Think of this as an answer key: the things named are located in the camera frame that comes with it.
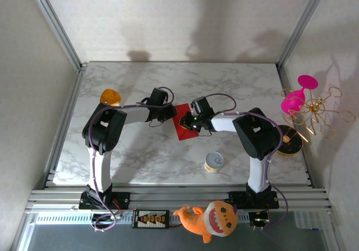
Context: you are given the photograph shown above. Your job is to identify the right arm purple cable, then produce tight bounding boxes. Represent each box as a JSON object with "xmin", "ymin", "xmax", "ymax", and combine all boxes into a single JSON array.
[{"xmin": 204, "ymin": 93, "xmax": 289, "ymax": 231}]

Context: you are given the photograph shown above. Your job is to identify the gold wire holder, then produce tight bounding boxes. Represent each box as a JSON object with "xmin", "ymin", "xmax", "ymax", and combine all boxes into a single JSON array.
[{"xmin": 281, "ymin": 86, "xmax": 357, "ymax": 144}]

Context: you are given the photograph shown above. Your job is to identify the tin can with pull tab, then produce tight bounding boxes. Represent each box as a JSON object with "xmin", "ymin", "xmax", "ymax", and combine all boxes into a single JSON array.
[{"xmin": 204, "ymin": 152, "xmax": 225, "ymax": 174}]

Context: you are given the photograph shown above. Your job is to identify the small black electronics box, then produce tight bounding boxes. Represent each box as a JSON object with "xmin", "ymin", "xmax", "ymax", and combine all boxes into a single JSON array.
[
  {"xmin": 91, "ymin": 213, "xmax": 118, "ymax": 227},
  {"xmin": 251, "ymin": 210, "xmax": 271, "ymax": 229}
]

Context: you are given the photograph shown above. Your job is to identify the grey slotted cable duct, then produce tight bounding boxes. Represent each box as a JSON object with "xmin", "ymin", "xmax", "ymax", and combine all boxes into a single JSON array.
[{"xmin": 35, "ymin": 211, "xmax": 252, "ymax": 226}]

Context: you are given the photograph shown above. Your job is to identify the red paper sheet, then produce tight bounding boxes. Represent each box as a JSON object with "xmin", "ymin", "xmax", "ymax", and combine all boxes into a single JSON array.
[{"xmin": 173, "ymin": 103, "xmax": 199, "ymax": 142}]

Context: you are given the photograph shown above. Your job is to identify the pink plastic wine glass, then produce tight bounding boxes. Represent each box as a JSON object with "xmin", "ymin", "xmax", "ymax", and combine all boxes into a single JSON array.
[{"xmin": 281, "ymin": 74, "xmax": 319, "ymax": 116}]

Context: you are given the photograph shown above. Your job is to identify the red black wire pair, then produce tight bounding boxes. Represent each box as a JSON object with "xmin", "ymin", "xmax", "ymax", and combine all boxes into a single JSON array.
[{"xmin": 111, "ymin": 199, "xmax": 124, "ymax": 215}]

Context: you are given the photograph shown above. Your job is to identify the black board yellow connectors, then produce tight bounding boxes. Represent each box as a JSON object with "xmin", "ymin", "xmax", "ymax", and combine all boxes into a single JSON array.
[{"xmin": 131, "ymin": 209, "xmax": 171, "ymax": 230}]

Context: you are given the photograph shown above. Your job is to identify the white cup orange domed lid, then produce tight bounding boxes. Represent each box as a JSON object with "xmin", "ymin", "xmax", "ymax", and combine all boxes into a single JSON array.
[{"xmin": 99, "ymin": 88, "xmax": 123, "ymax": 107}]

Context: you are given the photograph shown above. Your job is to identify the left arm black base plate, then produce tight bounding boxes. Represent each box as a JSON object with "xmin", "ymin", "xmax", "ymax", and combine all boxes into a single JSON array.
[{"xmin": 79, "ymin": 191, "xmax": 131, "ymax": 210}]

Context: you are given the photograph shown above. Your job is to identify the orange shark plush toy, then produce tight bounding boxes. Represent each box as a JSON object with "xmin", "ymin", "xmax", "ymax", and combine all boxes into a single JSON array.
[{"xmin": 173, "ymin": 200, "xmax": 238, "ymax": 244}]

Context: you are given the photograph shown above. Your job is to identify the black gold round base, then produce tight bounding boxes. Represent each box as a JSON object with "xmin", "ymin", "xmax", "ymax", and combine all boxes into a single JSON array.
[{"xmin": 276, "ymin": 124, "xmax": 303, "ymax": 158}]

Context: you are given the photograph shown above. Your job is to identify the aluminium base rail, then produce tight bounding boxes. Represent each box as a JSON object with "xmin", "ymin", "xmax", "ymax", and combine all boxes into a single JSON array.
[{"xmin": 25, "ymin": 188, "xmax": 333, "ymax": 214}]

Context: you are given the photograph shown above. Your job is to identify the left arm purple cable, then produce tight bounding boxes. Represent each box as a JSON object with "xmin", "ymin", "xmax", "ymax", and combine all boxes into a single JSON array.
[{"xmin": 88, "ymin": 86, "xmax": 175, "ymax": 233}]

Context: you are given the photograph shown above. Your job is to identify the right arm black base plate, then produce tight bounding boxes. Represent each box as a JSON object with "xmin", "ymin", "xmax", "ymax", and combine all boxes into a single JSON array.
[{"xmin": 225, "ymin": 190, "xmax": 280, "ymax": 209}]

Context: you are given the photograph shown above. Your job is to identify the aluminium frame post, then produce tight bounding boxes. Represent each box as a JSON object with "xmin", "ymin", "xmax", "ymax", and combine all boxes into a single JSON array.
[
  {"xmin": 26, "ymin": 0, "xmax": 88, "ymax": 71},
  {"xmin": 277, "ymin": 0, "xmax": 332, "ymax": 68}
]

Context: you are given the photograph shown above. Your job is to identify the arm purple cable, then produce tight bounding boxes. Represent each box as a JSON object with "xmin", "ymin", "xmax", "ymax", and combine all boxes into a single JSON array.
[
  {"xmin": 88, "ymin": 86, "xmax": 175, "ymax": 233},
  {"xmin": 204, "ymin": 93, "xmax": 289, "ymax": 231}
]

